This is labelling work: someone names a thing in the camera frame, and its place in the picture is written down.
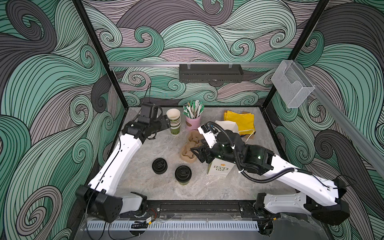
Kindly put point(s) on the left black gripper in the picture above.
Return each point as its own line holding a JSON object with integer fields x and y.
{"x": 164, "y": 122}

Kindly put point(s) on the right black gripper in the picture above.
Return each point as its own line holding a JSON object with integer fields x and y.
{"x": 205, "y": 149}

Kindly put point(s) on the green paper coffee cup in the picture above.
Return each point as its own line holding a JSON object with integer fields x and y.
{"x": 183, "y": 183}

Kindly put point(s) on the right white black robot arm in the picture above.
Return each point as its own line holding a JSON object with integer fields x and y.
{"x": 315, "y": 196}

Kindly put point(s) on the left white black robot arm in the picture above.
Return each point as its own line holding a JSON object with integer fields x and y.
{"x": 98, "y": 197}

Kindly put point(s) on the white paper takeout bag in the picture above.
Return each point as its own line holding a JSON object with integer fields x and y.
{"x": 222, "y": 169}

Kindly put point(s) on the stack of green paper cups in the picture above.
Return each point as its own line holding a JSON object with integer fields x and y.
{"x": 174, "y": 115}

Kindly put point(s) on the yellow napkin stack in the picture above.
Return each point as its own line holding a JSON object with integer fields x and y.
{"x": 245, "y": 122}

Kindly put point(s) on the brown pulp cup carrier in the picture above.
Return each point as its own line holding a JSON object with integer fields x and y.
{"x": 194, "y": 139}

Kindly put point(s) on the pink cup holder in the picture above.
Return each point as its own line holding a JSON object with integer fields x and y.
{"x": 193, "y": 124}

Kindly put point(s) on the stack of black cup lids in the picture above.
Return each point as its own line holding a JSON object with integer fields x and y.
{"x": 159, "y": 166}

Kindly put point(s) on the black wall-mounted tray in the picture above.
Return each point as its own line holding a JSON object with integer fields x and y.
{"x": 216, "y": 74}

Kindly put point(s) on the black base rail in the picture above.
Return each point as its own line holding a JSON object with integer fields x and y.
{"x": 204, "y": 207}

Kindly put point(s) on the aluminium rail back wall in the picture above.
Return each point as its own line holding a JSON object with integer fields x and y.
{"x": 153, "y": 64}

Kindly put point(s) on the aluminium rail wall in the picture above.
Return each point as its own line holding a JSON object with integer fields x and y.
{"x": 352, "y": 109}
{"x": 153, "y": 64}

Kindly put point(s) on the clear acrylic wall holder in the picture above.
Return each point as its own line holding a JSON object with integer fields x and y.
{"x": 292, "y": 83}

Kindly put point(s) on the white slotted cable duct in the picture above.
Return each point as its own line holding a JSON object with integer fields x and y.
{"x": 177, "y": 226}

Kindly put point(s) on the aluminium rail right wall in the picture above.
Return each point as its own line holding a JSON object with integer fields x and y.
{"x": 352, "y": 109}

